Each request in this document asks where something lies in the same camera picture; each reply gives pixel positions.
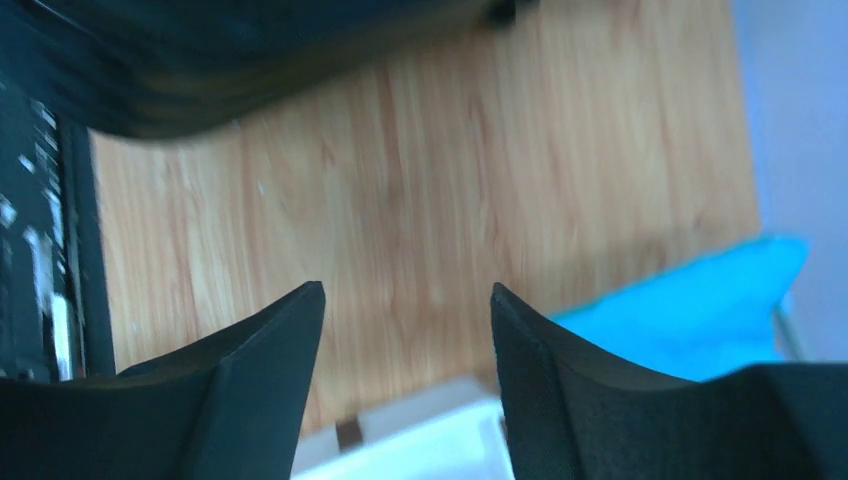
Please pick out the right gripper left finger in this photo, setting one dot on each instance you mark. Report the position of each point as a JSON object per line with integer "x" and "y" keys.
{"x": 228, "y": 406}

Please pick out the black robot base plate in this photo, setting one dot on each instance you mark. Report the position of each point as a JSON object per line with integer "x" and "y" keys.
{"x": 55, "y": 320}

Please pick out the black ribbed hard-shell suitcase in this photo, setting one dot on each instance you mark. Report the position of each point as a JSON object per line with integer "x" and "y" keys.
{"x": 156, "y": 70}

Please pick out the teal garment with logo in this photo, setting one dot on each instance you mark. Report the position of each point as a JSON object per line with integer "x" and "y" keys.
{"x": 719, "y": 313}

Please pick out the white three-drawer storage unit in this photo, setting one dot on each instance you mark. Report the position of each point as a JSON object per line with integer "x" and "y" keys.
{"x": 454, "y": 430}

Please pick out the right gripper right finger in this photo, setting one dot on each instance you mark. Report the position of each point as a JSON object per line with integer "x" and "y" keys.
{"x": 573, "y": 410}

